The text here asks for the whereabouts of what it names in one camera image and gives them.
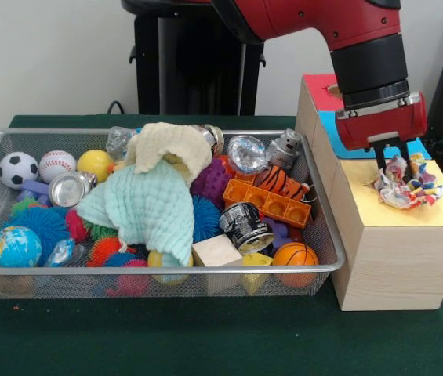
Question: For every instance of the globe print ball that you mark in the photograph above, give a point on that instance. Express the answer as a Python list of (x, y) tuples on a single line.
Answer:
[(15, 246)]

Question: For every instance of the crushed black drink can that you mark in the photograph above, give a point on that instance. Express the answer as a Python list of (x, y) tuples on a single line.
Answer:
[(244, 225)]

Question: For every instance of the plain yellow ball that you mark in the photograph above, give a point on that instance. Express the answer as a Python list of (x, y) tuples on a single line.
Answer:
[(95, 164)]

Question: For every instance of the orange toy basketball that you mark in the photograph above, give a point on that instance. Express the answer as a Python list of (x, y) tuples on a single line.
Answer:
[(295, 256)]

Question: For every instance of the silver toy robot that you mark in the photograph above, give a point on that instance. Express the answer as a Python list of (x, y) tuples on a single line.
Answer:
[(284, 149)]

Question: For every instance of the cream muslin cloth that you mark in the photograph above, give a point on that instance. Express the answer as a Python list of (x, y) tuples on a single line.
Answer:
[(166, 145)]

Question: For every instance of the dark green tablecloth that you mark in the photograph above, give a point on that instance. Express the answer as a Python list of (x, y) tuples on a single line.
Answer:
[(205, 337)]

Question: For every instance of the tiger plush toy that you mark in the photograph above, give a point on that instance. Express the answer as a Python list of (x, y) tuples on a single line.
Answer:
[(280, 180)]

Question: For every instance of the mint green muslin cloth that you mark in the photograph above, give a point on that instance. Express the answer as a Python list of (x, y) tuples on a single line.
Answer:
[(150, 207)]

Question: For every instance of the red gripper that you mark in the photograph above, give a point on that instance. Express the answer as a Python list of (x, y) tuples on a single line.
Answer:
[(382, 125)]

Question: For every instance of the wooden box with three holes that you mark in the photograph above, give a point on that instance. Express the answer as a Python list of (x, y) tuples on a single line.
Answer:
[(401, 266)]

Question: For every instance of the black and white soccer ball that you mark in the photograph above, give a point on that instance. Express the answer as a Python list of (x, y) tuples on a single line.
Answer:
[(18, 170)]

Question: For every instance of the colourful dotted cloth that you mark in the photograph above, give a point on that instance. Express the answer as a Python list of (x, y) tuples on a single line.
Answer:
[(405, 192)]

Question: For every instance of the white toy baseball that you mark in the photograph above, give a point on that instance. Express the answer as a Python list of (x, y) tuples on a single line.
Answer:
[(57, 164)]

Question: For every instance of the orange toy building block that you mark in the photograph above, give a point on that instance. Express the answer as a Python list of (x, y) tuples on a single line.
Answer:
[(264, 203)]

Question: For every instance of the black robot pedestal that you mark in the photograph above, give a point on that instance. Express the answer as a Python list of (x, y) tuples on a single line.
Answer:
[(189, 70)]

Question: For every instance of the blue spiky rubber ball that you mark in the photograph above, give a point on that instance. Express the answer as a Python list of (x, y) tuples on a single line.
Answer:
[(48, 227)]

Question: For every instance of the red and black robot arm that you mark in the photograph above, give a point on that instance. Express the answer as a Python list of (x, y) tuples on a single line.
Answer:
[(342, 31)]

